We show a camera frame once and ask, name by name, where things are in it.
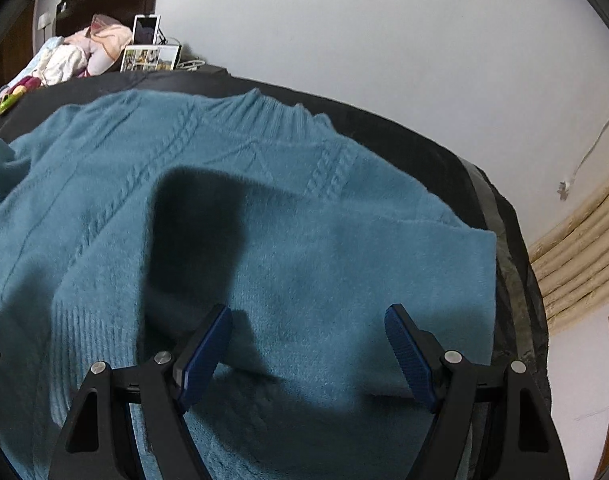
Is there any pale pink cloth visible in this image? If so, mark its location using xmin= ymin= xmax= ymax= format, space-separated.
xmin=64 ymin=22 xmax=135 ymax=76

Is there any pink striped pillow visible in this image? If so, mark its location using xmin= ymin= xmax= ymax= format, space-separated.
xmin=89 ymin=14 xmax=128 ymax=37

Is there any white bed blanket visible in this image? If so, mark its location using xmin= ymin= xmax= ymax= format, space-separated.
xmin=14 ymin=37 xmax=65 ymax=86

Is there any teal knit sweater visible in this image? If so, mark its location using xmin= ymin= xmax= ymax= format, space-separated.
xmin=0 ymin=89 xmax=498 ymax=480

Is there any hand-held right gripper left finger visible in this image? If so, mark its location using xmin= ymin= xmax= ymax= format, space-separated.
xmin=47 ymin=304 xmax=234 ymax=480

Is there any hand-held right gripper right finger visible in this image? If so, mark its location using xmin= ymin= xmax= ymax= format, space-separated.
xmin=385 ymin=304 xmax=570 ymax=480

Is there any photo frame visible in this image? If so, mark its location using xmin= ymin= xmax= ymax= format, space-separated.
xmin=120 ymin=45 xmax=181 ymax=73

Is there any white wall cable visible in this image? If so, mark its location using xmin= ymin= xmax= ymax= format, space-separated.
xmin=557 ymin=90 xmax=609 ymax=203

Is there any white tablet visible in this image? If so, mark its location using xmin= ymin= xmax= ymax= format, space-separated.
xmin=133 ymin=14 xmax=162 ymax=47

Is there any green toy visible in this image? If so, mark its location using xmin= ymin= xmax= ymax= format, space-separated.
xmin=0 ymin=85 xmax=28 ymax=115

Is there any white floral cloth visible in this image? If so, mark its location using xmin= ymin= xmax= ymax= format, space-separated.
xmin=37 ymin=46 xmax=90 ymax=86

